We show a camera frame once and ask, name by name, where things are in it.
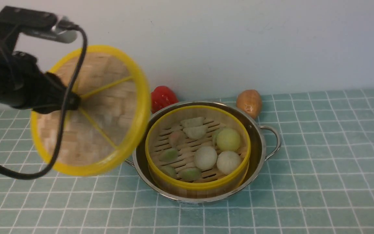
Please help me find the bamboo steamer basket yellow rim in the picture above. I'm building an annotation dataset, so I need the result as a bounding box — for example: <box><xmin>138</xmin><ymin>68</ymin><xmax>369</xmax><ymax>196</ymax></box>
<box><xmin>142</xmin><ymin>105</ymin><xmax>251</xmax><ymax>199</ymax></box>

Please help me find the black left camera cable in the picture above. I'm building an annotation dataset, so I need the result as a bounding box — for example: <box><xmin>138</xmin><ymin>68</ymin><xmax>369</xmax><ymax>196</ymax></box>
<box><xmin>0</xmin><ymin>20</ymin><xmax>88</xmax><ymax>180</ymax></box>

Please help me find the stainless steel pot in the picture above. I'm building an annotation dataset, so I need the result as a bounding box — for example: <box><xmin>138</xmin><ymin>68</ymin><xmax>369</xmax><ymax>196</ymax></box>
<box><xmin>125</xmin><ymin>100</ymin><xmax>281</xmax><ymax>206</ymax></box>

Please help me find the green steamed bun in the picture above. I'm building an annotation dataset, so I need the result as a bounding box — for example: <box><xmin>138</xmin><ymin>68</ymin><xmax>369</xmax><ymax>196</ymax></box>
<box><xmin>212</xmin><ymin>127</ymin><xmax>241</xmax><ymax>151</ymax></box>

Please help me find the green dumpling bottom left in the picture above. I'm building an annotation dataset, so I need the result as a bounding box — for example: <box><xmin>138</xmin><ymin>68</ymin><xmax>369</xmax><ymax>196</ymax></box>
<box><xmin>160</xmin><ymin>165</ymin><xmax>178</xmax><ymax>179</ymax></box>

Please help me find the green checkered tablecloth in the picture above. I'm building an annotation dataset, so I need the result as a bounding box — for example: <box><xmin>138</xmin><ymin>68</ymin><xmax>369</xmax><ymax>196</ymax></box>
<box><xmin>0</xmin><ymin>89</ymin><xmax>374</xmax><ymax>234</ymax></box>

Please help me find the white steamed bun left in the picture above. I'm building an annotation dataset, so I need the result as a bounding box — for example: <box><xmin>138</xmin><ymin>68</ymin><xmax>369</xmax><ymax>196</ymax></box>
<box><xmin>193</xmin><ymin>146</ymin><xmax>218</xmax><ymax>170</ymax></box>

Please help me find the brown potato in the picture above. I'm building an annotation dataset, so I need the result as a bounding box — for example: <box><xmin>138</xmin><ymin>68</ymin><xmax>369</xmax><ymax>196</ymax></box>
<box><xmin>236</xmin><ymin>89</ymin><xmax>263</xmax><ymax>120</ymax></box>

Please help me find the green dumpling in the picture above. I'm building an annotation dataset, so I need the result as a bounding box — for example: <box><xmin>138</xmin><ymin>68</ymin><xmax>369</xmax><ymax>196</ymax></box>
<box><xmin>160</xmin><ymin>165</ymin><xmax>178</xmax><ymax>179</ymax></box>
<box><xmin>158</xmin><ymin>148</ymin><xmax>179</xmax><ymax>163</ymax></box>
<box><xmin>178</xmin><ymin>167</ymin><xmax>202</xmax><ymax>182</ymax></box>

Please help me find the pink-tinted dumpling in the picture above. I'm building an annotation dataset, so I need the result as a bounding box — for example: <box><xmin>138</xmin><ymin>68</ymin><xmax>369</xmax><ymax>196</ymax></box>
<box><xmin>168</xmin><ymin>130</ymin><xmax>186</xmax><ymax>148</ymax></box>

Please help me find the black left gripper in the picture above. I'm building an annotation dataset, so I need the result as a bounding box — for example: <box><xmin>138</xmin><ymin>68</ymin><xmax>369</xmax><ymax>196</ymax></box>
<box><xmin>0</xmin><ymin>40</ymin><xmax>81</xmax><ymax>114</ymax></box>

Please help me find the green dumpling upper left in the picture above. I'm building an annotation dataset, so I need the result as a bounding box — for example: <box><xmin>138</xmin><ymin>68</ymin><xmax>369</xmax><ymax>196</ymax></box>
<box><xmin>158</xmin><ymin>148</ymin><xmax>179</xmax><ymax>163</ymax></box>

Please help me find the red bell pepper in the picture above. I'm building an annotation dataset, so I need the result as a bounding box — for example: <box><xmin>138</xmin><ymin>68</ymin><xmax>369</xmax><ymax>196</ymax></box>
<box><xmin>150</xmin><ymin>85</ymin><xmax>179</xmax><ymax>114</ymax></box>

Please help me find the green dumpling bottom centre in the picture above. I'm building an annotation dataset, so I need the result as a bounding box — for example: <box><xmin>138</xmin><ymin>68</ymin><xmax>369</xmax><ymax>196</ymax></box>
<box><xmin>178</xmin><ymin>167</ymin><xmax>202</xmax><ymax>182</ymax></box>

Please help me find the woven bamboo steamer lid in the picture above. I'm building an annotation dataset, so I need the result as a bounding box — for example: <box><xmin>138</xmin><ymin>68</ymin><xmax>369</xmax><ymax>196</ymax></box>
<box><xmin>30</xmin><ymin>45</ymin><xmax>151</xmax><ymax>177</ymax></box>

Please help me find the white dumpling lower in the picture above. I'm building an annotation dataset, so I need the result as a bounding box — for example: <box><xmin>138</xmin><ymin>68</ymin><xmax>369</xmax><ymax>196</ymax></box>
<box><xmin>183</xmin><ymin>125</ymin><xmax>208</xmax><ymax>140</ymax></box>

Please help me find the white dumpling upper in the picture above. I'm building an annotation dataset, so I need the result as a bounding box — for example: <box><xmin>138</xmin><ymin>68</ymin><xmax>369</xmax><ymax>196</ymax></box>
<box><xmin>181</xmin><ymin>117</ymin><xmax>205</xmax><ymax>128</ymax></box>

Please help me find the white dumpling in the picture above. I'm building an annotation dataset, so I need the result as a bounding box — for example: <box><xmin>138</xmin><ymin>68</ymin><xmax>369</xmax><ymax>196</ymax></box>
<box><xmin>183</xmin><ymin>125</ymin><xmax>208</xmax><ymax>140</ymax></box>
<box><xmin>181</xmin><ymin>117</ymin><xmax>205</xmax><ymax>128</ymax></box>

